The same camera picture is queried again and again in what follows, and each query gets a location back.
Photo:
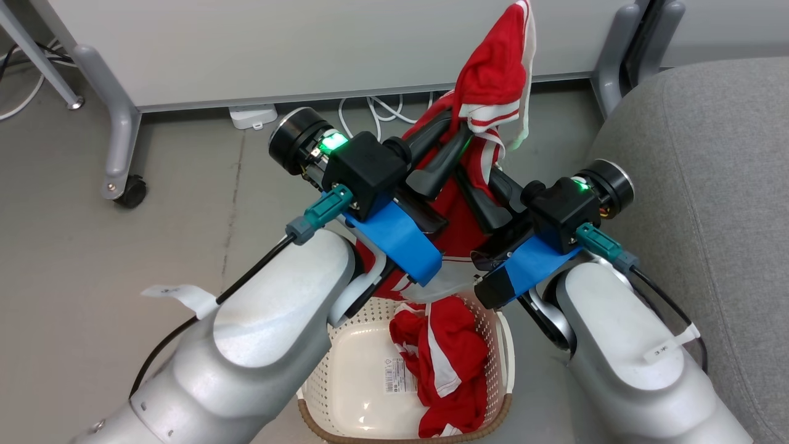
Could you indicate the white partition panel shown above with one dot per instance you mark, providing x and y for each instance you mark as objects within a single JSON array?
[
  {"x": 277, "y": 43},
  {"x": 727, "y": 31}
]

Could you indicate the thin grey table leg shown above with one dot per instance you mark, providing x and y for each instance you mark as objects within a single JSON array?
[{"x": 37, "y": 52}]

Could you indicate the red white crumpled garment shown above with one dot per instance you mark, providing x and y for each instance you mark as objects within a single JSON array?
[{"x": 456, "y": 370}]

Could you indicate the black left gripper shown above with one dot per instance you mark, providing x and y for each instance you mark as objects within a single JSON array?
[{"x": 394, "y": 240}]

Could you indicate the cream perforated laundry basket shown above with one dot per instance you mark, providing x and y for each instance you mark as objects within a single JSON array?
[{"x": 363, "y": 370}]

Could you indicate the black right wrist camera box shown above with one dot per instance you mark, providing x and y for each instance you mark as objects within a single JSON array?
[{"x": 561, "y": 209}]

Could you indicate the white barcode sticker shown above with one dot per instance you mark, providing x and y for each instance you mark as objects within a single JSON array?
[{"x": 394, "y": 375}]

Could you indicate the red white striped garment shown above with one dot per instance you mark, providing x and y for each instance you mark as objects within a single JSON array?
[{"x": 493, "y": 74}]

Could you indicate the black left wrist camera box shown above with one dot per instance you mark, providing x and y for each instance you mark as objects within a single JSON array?
[{"x": 367, "y": 172}]

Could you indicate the black castor wheel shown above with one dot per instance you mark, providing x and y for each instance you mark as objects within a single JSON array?
[{"x": 131, "y": 192}]

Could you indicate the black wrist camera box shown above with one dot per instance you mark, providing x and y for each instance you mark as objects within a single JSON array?
[
  {"x": 561, "y": 209},
  {"x": 367, "y": 172}
]

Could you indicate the grey fabric sofa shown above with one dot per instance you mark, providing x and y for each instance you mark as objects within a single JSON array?
[{"x": 709, "y": 154}]

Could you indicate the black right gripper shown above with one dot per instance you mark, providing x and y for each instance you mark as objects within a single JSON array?
[{"x": 530, "y": 265}]

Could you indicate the grey partition leg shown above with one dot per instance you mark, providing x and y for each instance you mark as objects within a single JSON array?
[
  {"x": 672, "y": 31},
  {"x": 610, "y": 61}
]

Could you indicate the grey table leg with foot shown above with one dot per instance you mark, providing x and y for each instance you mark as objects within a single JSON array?
[{"x": 120, "y": 135}]

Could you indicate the white power adapter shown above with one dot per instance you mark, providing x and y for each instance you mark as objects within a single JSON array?
[{"x": 253, "y": 116}]

